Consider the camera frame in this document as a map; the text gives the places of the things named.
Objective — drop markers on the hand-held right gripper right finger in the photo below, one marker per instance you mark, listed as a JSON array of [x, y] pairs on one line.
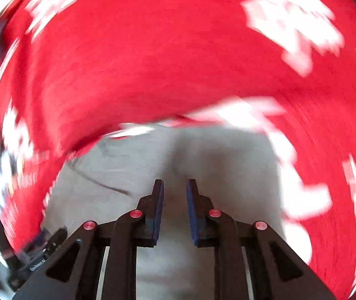
[[191, 206]]

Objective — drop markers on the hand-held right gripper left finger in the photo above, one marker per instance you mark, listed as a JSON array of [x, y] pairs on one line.
[[158, 206]]

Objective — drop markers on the grey knit cloth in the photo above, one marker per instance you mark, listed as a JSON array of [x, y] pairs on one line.
[[228, 168]]

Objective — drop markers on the red blanket with white print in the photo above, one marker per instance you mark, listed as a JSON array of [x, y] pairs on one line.
[[165, 53]]

